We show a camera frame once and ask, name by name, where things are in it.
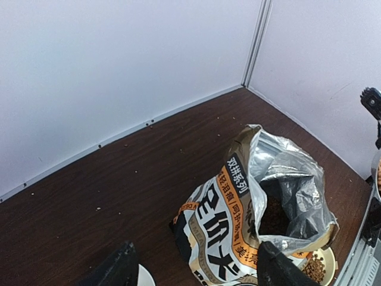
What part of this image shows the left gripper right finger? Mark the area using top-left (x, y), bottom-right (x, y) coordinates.
top-left (257, 241), bottom-right (318, 286)

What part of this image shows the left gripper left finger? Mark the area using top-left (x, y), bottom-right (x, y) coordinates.
top-left (76, 241), bottom-right (139, 286)

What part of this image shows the brown pet food bag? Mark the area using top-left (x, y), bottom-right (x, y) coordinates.
top-left (170, 125), bottom-right (339, 285)

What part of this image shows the silver metal scoop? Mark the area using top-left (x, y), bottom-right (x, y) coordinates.
top-left (371, 150), bottom-right (381, 201)

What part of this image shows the cream cat-ear pet bowl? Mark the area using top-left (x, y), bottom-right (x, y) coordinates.
top-left (302, 247), bottom-right (336, 286)

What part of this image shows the white ceramic bowl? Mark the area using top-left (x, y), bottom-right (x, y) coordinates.
top-left (137, 264), bottom-right (156, 286)

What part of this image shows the brown kibble in cream bowl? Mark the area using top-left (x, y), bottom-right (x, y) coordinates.
top-left (302, 257), bottom-right (326, 283)

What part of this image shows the front aluminium rail frame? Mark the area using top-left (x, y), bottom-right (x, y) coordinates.
top-left (334, 188), bottom-right (380, 286)

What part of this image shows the right aluminium corner post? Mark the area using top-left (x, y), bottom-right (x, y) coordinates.
top-left (241, 0), bottom-right (273, 88)

